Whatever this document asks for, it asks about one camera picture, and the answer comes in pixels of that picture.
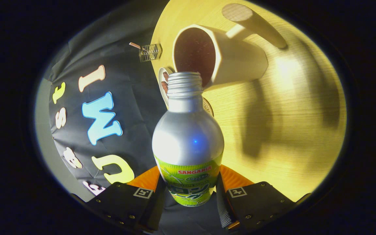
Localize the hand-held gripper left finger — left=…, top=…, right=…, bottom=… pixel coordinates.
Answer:
left=86, top=165, right=167, bottom=233

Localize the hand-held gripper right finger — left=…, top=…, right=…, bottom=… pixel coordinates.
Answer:
left=215, top=164, right=296, bottom=233

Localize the silver juice bottle green label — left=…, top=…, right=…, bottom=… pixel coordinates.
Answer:
left=152, top=72, right=225, bottom=207

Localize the round cork coaster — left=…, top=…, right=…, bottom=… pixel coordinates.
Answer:
left=203, top=98, right=214, bottom=117

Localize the beige cup wooden handle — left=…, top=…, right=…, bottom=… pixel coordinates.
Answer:
left=172, top=3, right=288, bottom=92

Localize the wooden table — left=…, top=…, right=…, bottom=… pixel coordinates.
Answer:
left=150, top=0, right=348, bottom=202

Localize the black backdrop cloth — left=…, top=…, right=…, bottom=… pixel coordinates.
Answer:
left=44, top=0, right=175, bottom=198

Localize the white oval plate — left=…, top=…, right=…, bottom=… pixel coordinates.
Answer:
left=158, top=67, right=175, bottom=110

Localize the clear square holder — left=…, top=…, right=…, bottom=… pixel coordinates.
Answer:
left=138, top=43, right=163, bottom=62

